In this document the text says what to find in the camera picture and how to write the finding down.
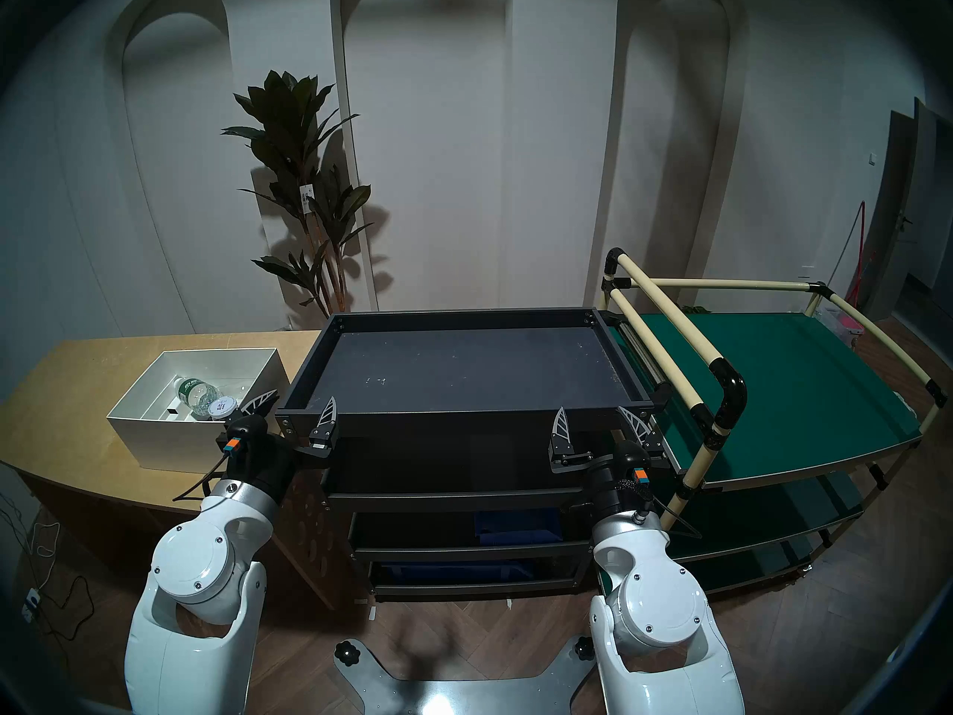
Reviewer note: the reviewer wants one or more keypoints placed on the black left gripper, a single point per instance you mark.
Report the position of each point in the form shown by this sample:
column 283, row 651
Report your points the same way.
column 257, row 456

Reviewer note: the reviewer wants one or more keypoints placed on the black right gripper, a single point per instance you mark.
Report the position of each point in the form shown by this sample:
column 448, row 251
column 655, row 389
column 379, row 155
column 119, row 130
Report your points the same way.
column 618, row 486

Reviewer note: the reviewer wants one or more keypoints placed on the white storage box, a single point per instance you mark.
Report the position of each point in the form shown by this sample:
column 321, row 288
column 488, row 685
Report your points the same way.
column 175, row 442

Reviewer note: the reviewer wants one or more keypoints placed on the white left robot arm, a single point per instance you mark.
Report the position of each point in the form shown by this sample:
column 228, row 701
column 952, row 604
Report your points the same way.
column 193, row 564

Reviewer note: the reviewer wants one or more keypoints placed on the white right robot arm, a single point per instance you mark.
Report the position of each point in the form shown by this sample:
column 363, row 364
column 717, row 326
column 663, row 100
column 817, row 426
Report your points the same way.
column 655, row 594

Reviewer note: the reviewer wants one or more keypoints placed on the black metal shelf cart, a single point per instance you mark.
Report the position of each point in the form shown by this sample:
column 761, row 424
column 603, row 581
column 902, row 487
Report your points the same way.
column 469, row 367

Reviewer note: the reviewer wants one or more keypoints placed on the white round lid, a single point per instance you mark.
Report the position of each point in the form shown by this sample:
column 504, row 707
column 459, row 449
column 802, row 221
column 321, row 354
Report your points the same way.
column 222, row 407

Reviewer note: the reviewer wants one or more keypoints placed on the clear plastic water bottle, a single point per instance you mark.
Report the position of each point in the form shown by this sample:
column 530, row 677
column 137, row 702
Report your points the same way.
column 195, row 393

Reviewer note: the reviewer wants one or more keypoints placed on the green cart with cream pipes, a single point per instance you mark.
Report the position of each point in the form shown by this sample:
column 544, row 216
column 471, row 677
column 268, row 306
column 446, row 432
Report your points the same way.
column 782, row 393

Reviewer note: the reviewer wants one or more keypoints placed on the wide blue bin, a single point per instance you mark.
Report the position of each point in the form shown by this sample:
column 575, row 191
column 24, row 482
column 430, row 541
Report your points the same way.
column 454, row 573

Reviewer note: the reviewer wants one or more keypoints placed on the black star knob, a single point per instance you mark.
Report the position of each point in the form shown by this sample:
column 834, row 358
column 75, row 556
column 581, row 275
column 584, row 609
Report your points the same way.
column 584, row 649
column 347, row 653

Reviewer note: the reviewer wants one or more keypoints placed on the light wooden table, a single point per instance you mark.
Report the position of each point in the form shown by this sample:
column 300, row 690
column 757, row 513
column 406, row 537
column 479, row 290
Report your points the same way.
column 67, row 393

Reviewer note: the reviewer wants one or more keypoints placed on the tall green potted plant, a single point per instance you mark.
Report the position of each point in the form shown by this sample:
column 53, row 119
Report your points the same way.
column 294, row 147

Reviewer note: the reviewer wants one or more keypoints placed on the white power strip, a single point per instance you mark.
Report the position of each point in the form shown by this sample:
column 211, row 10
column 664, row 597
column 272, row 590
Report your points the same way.
column 29, row 604

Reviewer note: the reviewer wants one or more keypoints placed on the dark grey door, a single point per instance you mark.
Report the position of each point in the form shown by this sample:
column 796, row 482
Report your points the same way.
column 923, row 214

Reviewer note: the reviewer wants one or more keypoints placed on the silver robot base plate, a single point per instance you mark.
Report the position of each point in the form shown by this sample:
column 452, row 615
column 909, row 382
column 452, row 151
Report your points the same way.
column 461, row 695

